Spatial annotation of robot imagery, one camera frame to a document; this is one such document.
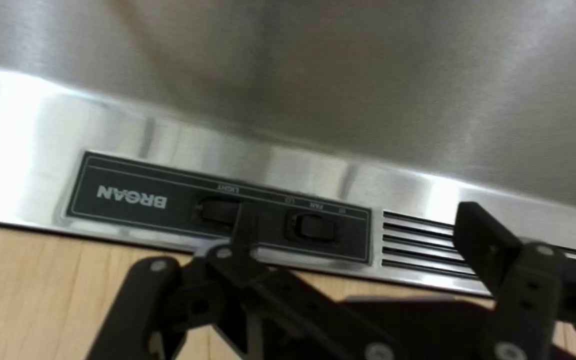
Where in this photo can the black fan rocker switch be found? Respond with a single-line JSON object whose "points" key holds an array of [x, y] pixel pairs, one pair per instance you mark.
{"points": [[308, 227]]}

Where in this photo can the stainless steel range hood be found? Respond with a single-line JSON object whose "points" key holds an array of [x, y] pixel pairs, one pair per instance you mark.
{"points": [[119, 116]]}

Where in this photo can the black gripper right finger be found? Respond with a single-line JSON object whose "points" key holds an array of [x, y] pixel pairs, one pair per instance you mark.
{"points": [[532, 286]]}

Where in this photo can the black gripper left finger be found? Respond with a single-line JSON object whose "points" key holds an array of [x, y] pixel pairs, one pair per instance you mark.
{"points": [[260, 312]]}

